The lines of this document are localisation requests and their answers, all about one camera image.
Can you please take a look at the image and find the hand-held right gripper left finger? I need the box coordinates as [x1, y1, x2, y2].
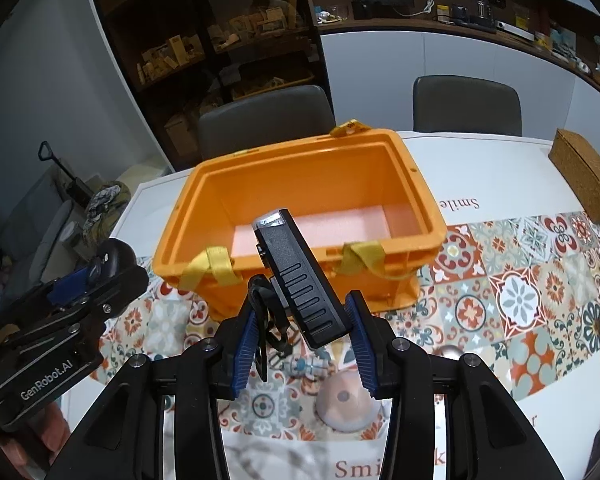
[45, 305, 261, 480]

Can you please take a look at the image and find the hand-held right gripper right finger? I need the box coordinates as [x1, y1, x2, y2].
[344, 290, 566, 480]

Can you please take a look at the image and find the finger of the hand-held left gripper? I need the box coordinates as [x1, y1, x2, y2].
[5, 262, 149, 356]
[0, 266, 103, 341]

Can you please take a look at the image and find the black round object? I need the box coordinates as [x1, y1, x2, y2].
[87, 239, 138, 281]

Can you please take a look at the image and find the small white blue toy figure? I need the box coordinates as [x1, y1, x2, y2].
[285, 352, 331, 379]

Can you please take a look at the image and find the black rectangular device with strap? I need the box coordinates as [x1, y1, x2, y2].
[246, 208, 353, 383]

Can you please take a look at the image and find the orange plastic crate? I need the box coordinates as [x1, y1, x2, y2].
[152, 121, 448, 321]

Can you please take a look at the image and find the person's left hand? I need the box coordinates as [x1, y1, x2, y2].
[0, 400, 73, 471]

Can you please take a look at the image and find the grey sofa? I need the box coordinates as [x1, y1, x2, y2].
[0, 170, 81, 286]

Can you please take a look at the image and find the pink dome-shaped object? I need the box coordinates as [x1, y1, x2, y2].
[316, 372, 383, 432]

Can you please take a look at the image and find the patterned fabric bag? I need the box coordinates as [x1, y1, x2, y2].
[82, 185, 123, 241]

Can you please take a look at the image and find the cardboard box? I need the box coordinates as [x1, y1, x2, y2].
[164, 112, 201, 161]

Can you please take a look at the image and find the grey chair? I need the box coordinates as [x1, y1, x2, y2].
[411, 75, 523, 137]
[197, 85, 337, 161]

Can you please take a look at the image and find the dark wooden display cabinet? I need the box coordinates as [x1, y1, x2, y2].
[82, 0, 336, 171]

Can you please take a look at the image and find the brown woven box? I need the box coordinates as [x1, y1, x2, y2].
[548, 128, 600, 225]

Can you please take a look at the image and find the black trolley handle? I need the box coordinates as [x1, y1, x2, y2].
[39, 141, 86, 196]

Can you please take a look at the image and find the wooden wall shelf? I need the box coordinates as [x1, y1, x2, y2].
[300, 0, 600, 86]

